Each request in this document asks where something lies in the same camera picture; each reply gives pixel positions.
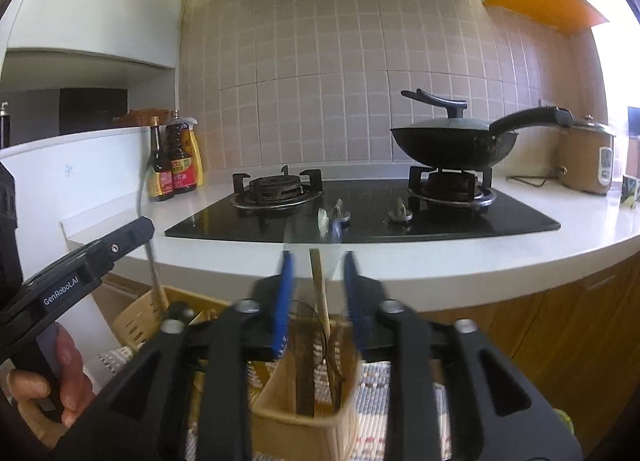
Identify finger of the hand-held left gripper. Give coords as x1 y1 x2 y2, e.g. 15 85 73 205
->
87 215 156 269
0 160 22 309

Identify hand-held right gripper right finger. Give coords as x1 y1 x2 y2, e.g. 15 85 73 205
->
342 250 585 461

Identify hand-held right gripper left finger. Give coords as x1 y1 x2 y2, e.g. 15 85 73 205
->
52 250 302 461

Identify wooden chopstick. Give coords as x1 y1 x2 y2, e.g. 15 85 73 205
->
308 248 333 339
148 241 170 313

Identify yellow plastic utensil basket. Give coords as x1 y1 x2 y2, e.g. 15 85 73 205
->
110 285 364 461

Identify person's left hand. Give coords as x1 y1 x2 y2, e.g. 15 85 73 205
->
6 322 97 424

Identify black glass gas stove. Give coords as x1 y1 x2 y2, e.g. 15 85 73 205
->
164 165 562 245

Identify dark soy sauce bottle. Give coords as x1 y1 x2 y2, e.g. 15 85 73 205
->
148 116 175 203

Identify red label sauce bottle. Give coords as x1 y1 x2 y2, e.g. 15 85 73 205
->
165 110 198 194

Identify yellow oil bottle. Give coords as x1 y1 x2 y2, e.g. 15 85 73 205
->
182 116 205 188

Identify brown wicker basket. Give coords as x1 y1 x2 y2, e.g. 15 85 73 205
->
114 108 174 128

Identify white kitchen counter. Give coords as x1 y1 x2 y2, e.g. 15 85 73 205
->
60 168 640 315

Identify black wok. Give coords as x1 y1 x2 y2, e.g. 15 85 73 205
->
390 106 574 168

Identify black wok lid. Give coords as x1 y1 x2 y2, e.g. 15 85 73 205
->
395 89 493 134

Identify wooden base cabinets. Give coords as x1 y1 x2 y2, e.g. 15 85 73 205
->
414 255 640 444

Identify brown rice cooker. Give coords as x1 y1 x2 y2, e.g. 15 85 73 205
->
557 113 616 196

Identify dark patterned mug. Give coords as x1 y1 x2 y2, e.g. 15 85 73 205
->
621 173 640 210

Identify black power cable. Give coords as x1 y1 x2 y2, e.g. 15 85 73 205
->
505 166 567 188

